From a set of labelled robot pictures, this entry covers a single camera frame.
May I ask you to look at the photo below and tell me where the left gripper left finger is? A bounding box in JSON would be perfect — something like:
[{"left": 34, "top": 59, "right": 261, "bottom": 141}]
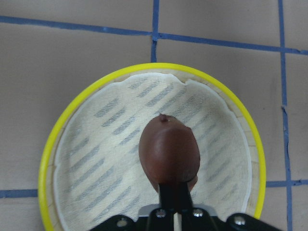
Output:
[{"left": 158, "top": 184, "right": 175, "bottom": 212}]

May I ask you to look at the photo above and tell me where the yellow top steamer layer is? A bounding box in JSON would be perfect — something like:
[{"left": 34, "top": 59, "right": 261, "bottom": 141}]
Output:
[{"left": 38, "top": 63, "right": 266, "bottom": 231}]

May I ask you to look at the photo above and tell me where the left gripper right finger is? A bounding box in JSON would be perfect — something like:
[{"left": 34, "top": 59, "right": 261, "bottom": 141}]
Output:
[{"left": 175, "top": 183, "right": 193, "bottom": 212}]

